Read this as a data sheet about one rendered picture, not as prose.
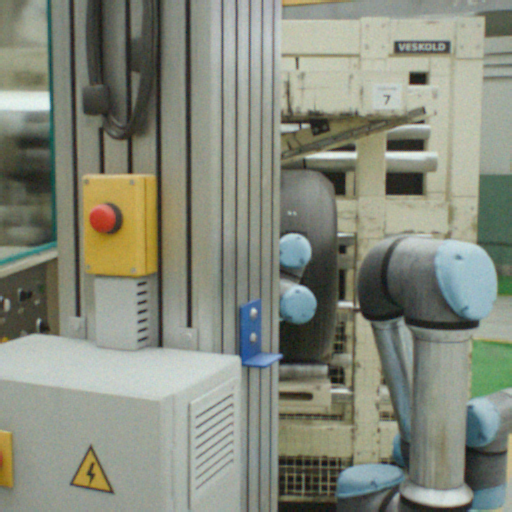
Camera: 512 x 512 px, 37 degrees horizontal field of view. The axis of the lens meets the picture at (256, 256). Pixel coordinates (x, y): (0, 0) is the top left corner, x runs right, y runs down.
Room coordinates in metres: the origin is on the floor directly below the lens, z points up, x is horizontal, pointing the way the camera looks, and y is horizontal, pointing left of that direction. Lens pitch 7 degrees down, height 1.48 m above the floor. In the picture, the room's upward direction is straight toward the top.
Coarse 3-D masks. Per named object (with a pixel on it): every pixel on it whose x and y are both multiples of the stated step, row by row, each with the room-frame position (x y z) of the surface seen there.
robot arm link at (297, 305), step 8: (280, 288) 1.56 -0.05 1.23; (288, 288) 1.57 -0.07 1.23; (296, 288) 1.55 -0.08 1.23; (304, 288) 1.56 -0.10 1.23; (280, 296) 1.55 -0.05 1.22; (288, 296) 1.54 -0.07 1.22; (296, 296) 1.54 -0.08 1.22; (304, 296) 1.54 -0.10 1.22; (312, 296) 1.55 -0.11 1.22; (280, 304) 1.54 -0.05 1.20; (288, 304) 1.53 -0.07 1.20; (296, 304) 1.54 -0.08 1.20; (304, 304) 1.54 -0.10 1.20; (312, 304) 1.55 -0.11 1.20; (280, 312) 1.55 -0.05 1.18; (288, 312) 1.53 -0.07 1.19; (296, 312) 1.54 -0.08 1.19; (304, 312) 1.54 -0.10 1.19; (312, 312) 1.55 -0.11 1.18; (288, 320) 1.55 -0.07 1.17; (296, 320) 1.54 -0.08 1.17; (304, 320) 1.54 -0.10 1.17
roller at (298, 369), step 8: (280, 368) 2.15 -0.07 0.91; (288, 368) 2.15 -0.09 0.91; (296, 368) 2.15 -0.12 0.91; (304, 368) 2.15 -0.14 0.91; (312, 368) 2.15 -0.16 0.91; (320, 368) 2.15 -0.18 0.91; (328, 368) 2.15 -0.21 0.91; (280, 376) 2.16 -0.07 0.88; (288, 376) 2.16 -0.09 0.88; (296, 376) 2.16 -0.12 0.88; (304, 376) 2.15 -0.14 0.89; (312, 376) 2.15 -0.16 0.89; (320, 376) 2.15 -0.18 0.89; (328, 376) 2.15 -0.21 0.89
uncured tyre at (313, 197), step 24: (288, 192) 2.14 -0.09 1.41; (312, 192) 2.13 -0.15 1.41; (312, 216) 2.07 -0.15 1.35; (336, 216) 2.14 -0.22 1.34; (312, 240) 2.04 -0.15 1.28; (336, 240) 2.09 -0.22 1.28; (312, 264) 2.03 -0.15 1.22; (336, 264) 2.07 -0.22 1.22; (312, 288) 2.02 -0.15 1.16; (336, 288) 2.07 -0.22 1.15; (336, 312) 2.12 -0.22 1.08; (288, 336) 2.07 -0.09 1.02; (312, 336) 2.07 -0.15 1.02; (288, 360) 2.17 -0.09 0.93; (312, 360) 2.17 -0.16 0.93
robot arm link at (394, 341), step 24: (384, 240) 1.27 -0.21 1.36; (360, 288) 1.29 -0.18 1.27; (384, 312) 1.28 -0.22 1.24; (384, 336) 1.31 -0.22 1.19; (408, 336) 1.31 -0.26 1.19; (384, 360) 1.33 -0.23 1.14; (408, 360) 1.31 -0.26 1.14; (408, 384) 1.32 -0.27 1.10; (408, 408) 1.34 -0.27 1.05; (408, 432) 1.36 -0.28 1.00; (408, 456) 1.39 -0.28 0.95
